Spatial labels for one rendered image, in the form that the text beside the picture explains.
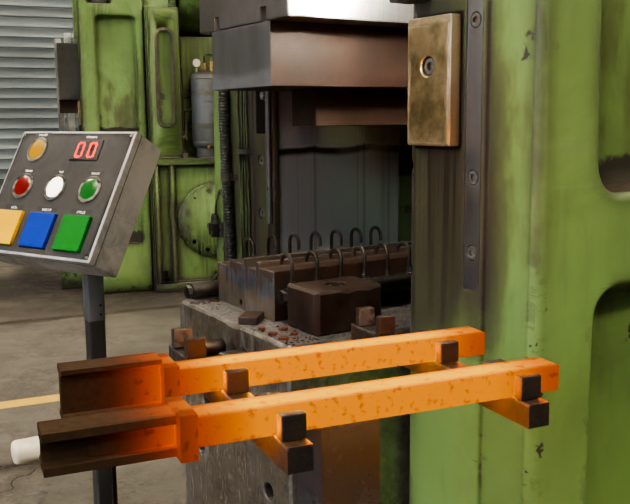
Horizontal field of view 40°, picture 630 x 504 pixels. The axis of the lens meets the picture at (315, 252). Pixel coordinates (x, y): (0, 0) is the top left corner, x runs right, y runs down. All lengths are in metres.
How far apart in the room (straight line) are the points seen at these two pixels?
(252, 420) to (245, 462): 0.74
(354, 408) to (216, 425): 0.11
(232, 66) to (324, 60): 0.16
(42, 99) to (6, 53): 0.55
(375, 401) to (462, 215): 0.54
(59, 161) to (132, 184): 0.19
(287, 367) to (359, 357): 0.07
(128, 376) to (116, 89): 5.63
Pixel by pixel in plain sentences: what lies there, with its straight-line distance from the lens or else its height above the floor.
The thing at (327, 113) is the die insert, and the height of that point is 1.23.
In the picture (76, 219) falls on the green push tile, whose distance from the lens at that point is 1.74.
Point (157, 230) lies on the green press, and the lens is 6.24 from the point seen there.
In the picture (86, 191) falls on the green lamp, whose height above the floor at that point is 1.09.
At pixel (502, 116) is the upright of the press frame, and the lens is 1.13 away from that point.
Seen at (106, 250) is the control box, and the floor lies 0.98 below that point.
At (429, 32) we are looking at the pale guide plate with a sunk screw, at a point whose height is 1.33.
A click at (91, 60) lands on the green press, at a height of 1.62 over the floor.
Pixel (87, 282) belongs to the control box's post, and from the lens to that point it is 1.89.
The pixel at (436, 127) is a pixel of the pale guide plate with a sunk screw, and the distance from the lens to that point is 1.18.
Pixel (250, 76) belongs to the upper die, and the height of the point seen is 1.29.
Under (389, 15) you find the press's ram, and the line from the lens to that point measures 1.37.
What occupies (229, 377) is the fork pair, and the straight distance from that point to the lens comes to 0.74.
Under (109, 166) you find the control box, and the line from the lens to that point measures 1.76.
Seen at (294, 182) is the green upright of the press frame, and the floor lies 1.10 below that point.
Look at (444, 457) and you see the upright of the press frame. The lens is 1.29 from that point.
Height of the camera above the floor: 1.22
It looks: 9 degrees down
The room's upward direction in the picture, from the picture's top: 1 degrees counter-clockwise
